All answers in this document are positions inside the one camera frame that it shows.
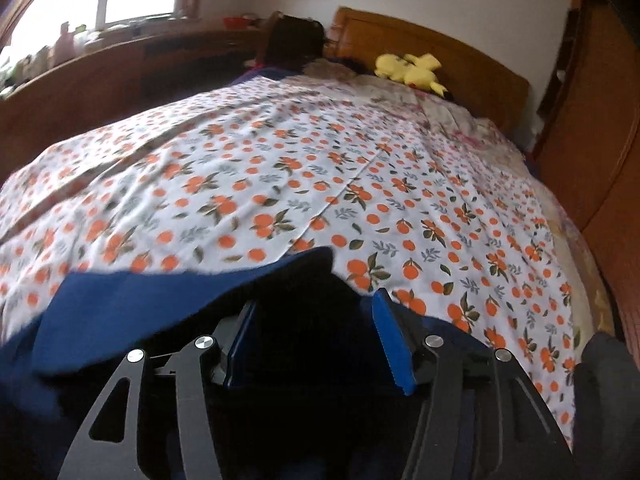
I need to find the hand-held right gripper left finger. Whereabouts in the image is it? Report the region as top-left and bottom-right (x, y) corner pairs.
(55, 300), (262, 480)

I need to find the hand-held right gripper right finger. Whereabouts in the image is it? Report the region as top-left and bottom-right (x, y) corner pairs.
(371, 287), (576, 480)

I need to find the navy blue suit jacket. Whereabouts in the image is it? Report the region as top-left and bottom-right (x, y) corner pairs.
(0, 247), (501, 480)

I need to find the orange fruit print bed sheet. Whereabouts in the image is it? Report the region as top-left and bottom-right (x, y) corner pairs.
(0, 72), (586, 443)

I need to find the floral patchwork quilt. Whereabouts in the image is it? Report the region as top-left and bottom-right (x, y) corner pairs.
(300, 59), (526, 161)

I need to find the yellow plush toy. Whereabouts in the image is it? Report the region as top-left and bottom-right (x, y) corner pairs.
(375, 52), (449, 97)

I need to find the wooden slatted wardrobe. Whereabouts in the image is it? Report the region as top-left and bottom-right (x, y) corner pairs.
(531, 0), (640, 343)

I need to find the long wooden desk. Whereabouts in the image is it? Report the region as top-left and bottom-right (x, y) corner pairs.
(0, 25), (277, 183)

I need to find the wooden bed headboard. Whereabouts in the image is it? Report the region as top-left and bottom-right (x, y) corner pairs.
(322, 6), (531, 150)

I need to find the dark backpack on chair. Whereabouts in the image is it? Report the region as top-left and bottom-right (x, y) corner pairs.
(254, 12), (326, 70)

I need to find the pink figurine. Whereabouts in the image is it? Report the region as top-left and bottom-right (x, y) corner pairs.
(52, 22), (77, 64)

